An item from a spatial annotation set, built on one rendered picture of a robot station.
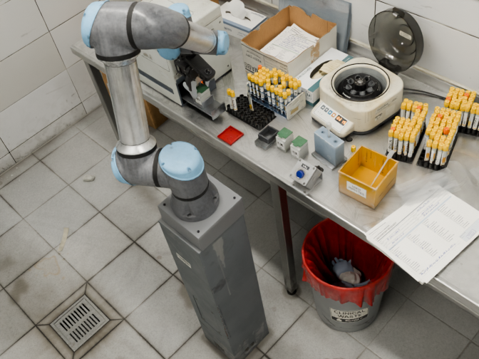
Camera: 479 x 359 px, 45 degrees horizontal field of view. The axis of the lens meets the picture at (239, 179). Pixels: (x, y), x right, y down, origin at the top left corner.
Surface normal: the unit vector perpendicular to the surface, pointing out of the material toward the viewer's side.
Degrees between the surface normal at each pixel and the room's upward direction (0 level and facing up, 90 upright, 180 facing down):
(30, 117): 90
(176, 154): 8
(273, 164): 0
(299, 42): 1
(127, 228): 0
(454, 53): 90
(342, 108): 90
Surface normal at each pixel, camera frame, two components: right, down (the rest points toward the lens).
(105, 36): -0.25, 0.56
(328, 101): -0.80, 0.52
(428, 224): -0.12, -0.63
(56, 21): 0.71, 0.47
